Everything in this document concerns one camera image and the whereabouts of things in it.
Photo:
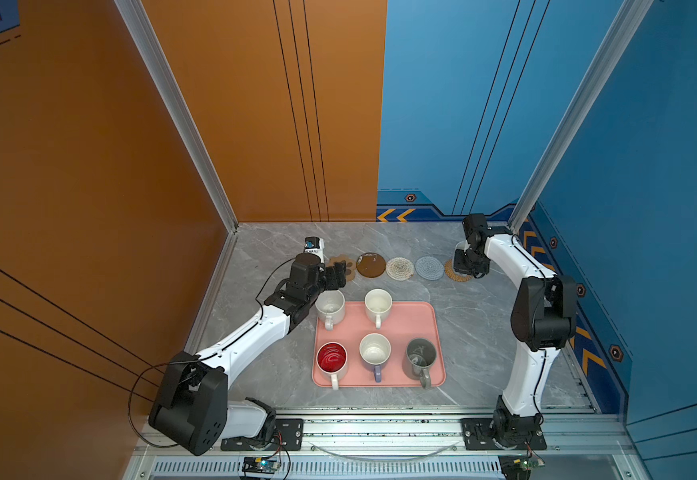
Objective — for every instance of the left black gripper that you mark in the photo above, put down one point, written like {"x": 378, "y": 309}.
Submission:
{"x": 334, "y": 276}

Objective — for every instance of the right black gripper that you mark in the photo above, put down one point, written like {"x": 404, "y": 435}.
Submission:
{"x": 458, "y": 266}

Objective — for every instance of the tan wicker round coaster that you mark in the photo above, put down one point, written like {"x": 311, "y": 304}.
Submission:
{"x": 452, "y": 274}

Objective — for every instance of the blue grey woven coaster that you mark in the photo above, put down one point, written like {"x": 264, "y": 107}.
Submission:
{"x": 429, "y": 268}

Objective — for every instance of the dark brown rimmed coaster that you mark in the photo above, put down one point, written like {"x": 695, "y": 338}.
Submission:
{"x": 370, "y": 265}

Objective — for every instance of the white woven round coaster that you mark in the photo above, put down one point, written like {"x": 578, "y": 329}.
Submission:
{"x": 399, "y": 269}

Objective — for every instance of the purple mug white inside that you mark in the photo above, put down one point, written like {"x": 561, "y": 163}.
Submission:
{"x": 375, "y": 350}

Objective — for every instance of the grey green mug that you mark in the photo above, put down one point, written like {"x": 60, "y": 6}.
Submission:
{"x": 419, "y": 357}

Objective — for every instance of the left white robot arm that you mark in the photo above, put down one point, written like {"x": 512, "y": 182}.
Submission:
{"x": 192, "y": 407}

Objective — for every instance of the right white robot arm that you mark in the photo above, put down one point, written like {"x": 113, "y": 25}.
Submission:
{"x": 543, "y": 320}

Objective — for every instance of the red inside white mug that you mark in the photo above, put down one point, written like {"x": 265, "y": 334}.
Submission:
{"x": 332, "y": 361}

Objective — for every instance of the pink rectangular tray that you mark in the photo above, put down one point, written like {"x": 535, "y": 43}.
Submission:
{"x": 407, "y": 321}

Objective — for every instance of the green circuit board left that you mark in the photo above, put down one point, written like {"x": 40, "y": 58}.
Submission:
{"x": 260, "y": 468}

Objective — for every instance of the circuit board right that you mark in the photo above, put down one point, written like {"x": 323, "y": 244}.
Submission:
{"x": 519, "y": 468}

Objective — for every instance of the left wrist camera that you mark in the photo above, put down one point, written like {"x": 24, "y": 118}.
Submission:
{"x": 315, "y": 245}

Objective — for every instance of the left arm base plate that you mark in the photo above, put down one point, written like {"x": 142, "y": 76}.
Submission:
{"x": 287, "y": 432}

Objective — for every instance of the aluminium front rail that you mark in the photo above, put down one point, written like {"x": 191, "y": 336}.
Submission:
{"x": 412, "y": 444}

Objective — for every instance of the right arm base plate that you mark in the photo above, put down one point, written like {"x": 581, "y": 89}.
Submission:
{"x": 516, "y": 433}

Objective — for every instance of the aluminium corner post right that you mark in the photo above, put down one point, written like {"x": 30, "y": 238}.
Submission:
{"x": 617, "y": 38}

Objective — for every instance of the aluminium corner post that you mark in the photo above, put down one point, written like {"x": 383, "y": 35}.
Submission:
{"x": 142, "y": 32}
{"x": 617, "y": 38}

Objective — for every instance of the aluminium corner post left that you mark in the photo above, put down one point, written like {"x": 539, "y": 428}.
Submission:
{"x": 142, "y": 32}

